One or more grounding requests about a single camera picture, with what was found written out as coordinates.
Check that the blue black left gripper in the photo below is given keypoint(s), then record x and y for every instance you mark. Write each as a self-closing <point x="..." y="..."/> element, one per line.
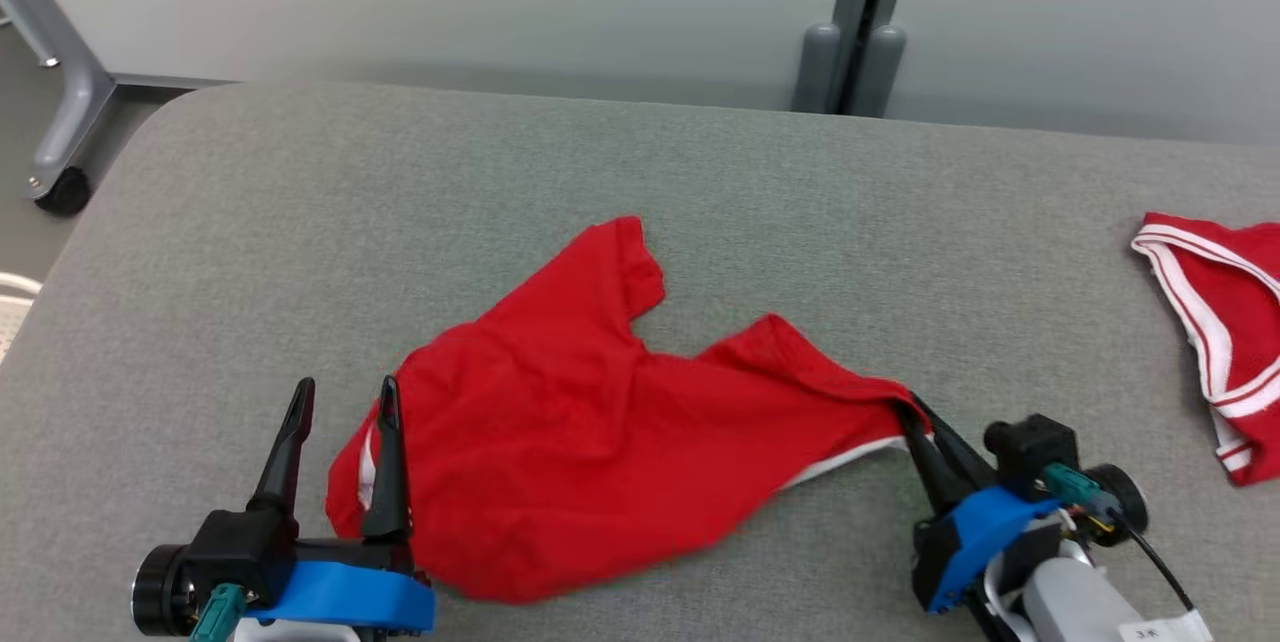
<point x="355" y="599"/>

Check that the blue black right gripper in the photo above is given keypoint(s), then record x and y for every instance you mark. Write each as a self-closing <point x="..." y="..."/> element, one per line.
<point x="975" y="537"/>

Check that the red basketball shorts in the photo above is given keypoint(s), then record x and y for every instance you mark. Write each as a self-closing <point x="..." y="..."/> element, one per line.
<point x="560" y="422"/>

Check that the red Bulls basketball jersey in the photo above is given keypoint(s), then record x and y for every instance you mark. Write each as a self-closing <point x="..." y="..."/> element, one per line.
<point x="1245" y="302"/>

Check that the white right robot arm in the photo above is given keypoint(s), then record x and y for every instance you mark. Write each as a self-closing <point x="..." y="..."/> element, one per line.
<point x="1070" y="602"/>

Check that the black right wrist cylinder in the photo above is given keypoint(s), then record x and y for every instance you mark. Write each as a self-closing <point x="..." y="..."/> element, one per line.
<point x="1125" y="507"/>

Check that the black wrist cylinder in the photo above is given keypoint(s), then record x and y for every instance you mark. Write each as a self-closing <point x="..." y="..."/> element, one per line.
<point x="1125" y="507"/>
<point x="160" y="590"/>

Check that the black left wrist cylinder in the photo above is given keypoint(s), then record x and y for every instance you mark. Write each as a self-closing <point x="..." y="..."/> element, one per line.
<point x="160" y="590"/>

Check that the white curved rim object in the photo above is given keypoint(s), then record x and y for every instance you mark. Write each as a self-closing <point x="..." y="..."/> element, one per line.
<point x="15" y="287"/>

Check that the black caster wheel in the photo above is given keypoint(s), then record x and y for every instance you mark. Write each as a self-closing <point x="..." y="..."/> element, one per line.
<point x="65" y="194"/>

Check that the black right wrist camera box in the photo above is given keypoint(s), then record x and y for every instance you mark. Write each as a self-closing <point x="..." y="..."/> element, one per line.
<point x="1030" y="452"/>

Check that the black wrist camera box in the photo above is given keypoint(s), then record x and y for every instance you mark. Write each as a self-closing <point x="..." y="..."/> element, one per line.
<point x="240" y="554"/>
<point x="1030" y="452"/>

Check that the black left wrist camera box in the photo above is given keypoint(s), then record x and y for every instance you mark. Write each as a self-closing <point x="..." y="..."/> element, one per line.
<point x="240" y="554"/>

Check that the teal right camera connector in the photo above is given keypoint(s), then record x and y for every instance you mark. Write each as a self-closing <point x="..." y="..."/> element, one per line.
<point x="1075" y="490"/>

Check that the teal camera connector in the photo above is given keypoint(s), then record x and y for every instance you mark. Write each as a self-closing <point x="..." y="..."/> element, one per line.
<point x="218" y="614"/>
<point x="1075" y="490"/>

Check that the teal left camera connector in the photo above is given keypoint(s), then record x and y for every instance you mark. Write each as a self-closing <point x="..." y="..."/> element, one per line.
<point x="218" y="614"/>

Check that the grey cylinder post foot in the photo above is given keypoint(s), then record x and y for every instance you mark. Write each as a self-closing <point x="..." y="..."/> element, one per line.
<point x="880" y="72"/>
<point x="818" y="67"/>

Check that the grey wall base rail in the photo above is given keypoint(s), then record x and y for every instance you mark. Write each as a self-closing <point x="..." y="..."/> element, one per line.
<point x="175" y="81"/>

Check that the grey metal frame leg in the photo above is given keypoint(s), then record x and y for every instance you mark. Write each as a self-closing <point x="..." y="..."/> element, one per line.
<point x="75" y="112"/>

